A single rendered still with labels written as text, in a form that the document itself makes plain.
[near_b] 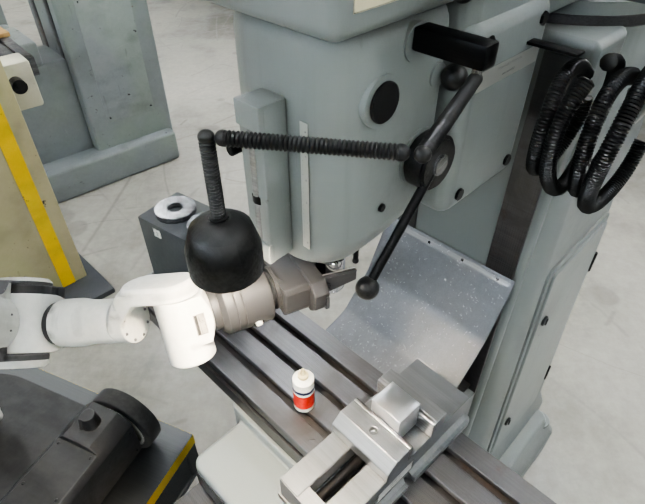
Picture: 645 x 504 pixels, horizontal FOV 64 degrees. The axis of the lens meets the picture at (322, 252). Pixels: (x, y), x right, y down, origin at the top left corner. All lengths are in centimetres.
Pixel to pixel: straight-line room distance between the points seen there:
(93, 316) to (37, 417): 83
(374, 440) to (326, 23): 64
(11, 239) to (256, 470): 174
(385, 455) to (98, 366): 172
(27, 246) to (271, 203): 206
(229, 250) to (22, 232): 213
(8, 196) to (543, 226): 204
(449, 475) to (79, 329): 65
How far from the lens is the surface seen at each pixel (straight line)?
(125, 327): 78
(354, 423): 90
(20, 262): 263
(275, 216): 62
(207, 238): 46
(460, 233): 112
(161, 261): 126
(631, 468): 227
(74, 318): 82
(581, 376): 244
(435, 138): 42
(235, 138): 42
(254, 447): 113
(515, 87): 78
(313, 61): 52
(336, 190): 58
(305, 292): 75
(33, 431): 158
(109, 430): 147
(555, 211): 102
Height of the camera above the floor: 178
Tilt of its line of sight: 41 degrees down
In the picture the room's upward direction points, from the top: straight up
